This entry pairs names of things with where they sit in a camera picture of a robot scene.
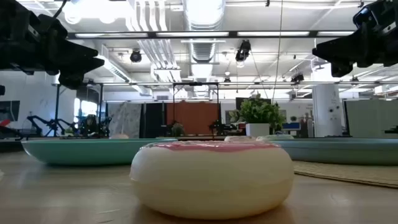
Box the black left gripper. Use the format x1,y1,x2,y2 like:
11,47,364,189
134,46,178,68
0,0,105,90

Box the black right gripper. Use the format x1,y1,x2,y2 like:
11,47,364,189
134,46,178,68
312,0,398,78

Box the large pink frosted donut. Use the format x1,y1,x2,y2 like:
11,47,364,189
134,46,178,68
129,140,295,220

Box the black ceiling spotlight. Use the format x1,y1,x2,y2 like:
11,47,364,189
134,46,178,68
290,72,305,85
234,39,252,63
129,49,143,64

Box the white round column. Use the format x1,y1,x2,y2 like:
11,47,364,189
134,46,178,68
312,83,343,138

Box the grey cabinet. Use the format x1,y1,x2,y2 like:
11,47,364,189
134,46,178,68
343,98,398,138

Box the grey marbled curtain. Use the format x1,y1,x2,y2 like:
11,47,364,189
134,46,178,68
107,102,142,139

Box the teal plate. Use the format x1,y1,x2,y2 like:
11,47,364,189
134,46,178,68
21,138,178,166

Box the blue-grey plate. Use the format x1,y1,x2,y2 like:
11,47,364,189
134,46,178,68
273,138,398,166

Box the black curtain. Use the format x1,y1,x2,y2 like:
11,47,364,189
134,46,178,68
141,102,167,138

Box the green plant in white pot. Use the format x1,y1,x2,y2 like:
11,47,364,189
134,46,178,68
229,96,287,138

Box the round woven placemat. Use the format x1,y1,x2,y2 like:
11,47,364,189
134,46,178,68
292,160,398,189

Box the small background potted plant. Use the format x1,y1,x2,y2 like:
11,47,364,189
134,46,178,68
171,121,185,138

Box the large white purple-striped donut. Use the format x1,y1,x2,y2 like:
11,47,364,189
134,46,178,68
223,135,257,142

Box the orange partition panel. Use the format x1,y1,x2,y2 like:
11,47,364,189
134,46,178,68
165,101,220,136

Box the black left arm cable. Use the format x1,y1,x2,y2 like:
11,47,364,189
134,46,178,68
52,0,68,19

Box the thin hanging cable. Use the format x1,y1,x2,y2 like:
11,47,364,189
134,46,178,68
271,0,284,104

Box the black aluminium rig frame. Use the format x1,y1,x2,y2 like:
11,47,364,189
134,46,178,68
67,30,356,40

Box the dark wall monitor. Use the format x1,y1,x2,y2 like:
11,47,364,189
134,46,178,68
0,100,21,123

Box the black background workstation frame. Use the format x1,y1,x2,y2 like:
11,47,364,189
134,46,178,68
172,81,220,138

